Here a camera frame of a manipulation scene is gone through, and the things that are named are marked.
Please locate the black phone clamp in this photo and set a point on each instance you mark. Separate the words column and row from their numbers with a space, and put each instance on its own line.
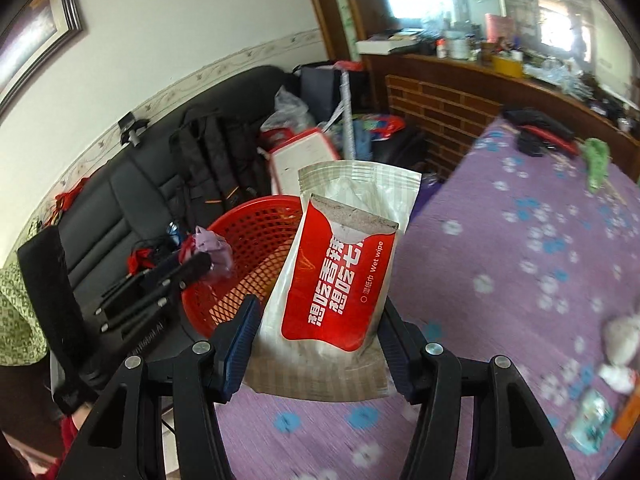
column 132, row 130

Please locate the black sofa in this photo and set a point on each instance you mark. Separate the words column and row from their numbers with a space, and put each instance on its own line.
column 125, row 200

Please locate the red white wet wipe packet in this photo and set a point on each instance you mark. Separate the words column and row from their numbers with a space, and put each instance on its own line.
column 340, row 270

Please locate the colourful shopping bag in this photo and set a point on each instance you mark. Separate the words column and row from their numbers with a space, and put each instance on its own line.
column 377, row 132

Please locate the framed picture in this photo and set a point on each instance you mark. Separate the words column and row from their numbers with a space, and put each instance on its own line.
column 35, row 30

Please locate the black backpack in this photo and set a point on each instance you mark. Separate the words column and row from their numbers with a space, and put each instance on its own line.
column 215, row 155

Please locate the red ribbon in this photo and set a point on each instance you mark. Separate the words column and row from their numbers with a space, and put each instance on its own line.
column 70, row 195

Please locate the red plastic basket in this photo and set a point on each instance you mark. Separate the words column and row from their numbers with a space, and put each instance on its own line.
column 260, row 240

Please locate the green patterned cloth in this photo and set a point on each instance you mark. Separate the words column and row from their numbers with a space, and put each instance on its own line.
column 20, row 315

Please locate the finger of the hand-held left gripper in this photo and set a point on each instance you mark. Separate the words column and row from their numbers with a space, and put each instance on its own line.
column 190, row 266
column 145, row 312

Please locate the white book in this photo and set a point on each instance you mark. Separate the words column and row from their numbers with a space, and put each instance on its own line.
column 390, row 45

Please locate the crumpled white plastic bag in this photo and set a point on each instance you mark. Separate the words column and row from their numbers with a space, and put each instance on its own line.
column 622, row 340

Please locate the blue snack packet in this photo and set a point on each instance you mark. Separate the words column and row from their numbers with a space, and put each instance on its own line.
column 173, row 232

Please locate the teal white packet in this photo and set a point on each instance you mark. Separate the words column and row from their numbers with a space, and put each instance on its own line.
column 592, row 420

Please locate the black pouch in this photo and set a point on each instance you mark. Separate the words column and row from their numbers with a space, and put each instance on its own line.
column 537, row 127

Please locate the bamboo wall decal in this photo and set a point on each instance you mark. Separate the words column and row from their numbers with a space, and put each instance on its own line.
column 346, row 5

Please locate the black paper bag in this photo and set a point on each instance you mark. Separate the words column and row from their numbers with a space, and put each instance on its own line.
column 325, row 87

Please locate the purple plastic wrapper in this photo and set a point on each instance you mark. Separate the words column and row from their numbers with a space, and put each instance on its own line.
column 217, row 250

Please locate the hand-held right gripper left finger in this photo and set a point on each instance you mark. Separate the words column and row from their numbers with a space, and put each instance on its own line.
column 240, row 345

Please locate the wooden counter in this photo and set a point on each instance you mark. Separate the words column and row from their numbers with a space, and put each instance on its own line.
column 440, row 105

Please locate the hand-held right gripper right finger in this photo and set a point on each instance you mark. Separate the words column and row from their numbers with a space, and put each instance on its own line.
column 395, row 355

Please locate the white red-rimmed tray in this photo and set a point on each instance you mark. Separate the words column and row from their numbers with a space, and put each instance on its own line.
column 305, row 160

